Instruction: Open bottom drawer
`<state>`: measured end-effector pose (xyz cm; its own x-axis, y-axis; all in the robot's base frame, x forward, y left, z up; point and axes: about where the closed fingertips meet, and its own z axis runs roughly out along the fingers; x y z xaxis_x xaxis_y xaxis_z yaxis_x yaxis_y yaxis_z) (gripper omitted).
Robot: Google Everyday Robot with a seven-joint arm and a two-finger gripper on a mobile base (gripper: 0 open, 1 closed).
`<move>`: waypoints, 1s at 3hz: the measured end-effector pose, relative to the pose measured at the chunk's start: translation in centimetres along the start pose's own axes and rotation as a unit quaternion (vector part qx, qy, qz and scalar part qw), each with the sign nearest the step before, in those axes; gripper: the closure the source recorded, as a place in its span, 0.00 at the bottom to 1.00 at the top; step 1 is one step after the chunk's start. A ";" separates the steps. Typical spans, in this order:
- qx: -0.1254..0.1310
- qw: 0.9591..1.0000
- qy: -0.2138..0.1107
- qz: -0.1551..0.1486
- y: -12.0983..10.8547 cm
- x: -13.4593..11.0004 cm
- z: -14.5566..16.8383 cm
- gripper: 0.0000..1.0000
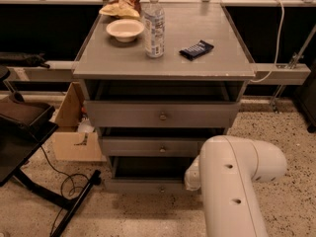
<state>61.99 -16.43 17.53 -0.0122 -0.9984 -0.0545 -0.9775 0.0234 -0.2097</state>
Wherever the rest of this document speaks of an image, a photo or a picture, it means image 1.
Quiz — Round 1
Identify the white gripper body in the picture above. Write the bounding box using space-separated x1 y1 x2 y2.
184 156 200 192

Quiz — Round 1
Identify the grey bottom drawer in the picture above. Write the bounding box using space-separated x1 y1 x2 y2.
105 156 194 195

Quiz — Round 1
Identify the grey drawer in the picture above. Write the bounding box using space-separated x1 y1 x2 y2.
99 137 206 157
105 156 194 195
84 101 240 128

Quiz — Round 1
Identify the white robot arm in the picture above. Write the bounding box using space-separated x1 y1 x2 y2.
185 135 287 237

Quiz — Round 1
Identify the grey drawer cabinet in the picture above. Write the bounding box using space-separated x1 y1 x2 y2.
72 1 257 183

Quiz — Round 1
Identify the grey middle drawer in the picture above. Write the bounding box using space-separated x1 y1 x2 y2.
99 137 206 157

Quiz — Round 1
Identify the grey top drawer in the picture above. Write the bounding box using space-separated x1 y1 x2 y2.
84 101 240 128

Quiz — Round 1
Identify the dark blue snack packet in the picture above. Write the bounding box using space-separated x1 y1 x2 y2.
179 40 214 61

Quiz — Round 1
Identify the cardboard box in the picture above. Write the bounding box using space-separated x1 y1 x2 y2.
51 82 106 162

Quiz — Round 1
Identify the white ceramic bowl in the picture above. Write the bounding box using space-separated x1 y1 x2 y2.
106 19 144 42

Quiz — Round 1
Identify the clear plastic water bottle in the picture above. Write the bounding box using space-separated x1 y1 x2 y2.
143 0 165 58

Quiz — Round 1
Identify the black stand with tray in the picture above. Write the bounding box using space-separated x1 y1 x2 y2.
0 65 101 237

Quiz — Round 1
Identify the yellow chip bag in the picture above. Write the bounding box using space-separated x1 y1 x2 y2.
99 3 140 19

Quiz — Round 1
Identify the black floor cable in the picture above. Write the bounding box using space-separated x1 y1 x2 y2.
39 145 91 236

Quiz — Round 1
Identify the aluminium frame rail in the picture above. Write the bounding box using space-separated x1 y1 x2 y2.
8 61 310 85

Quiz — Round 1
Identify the white hanging cable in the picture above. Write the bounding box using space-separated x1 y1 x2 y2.
249 0 285 84

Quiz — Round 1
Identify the black bag on rail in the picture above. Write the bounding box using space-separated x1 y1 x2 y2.
0 52 50 68

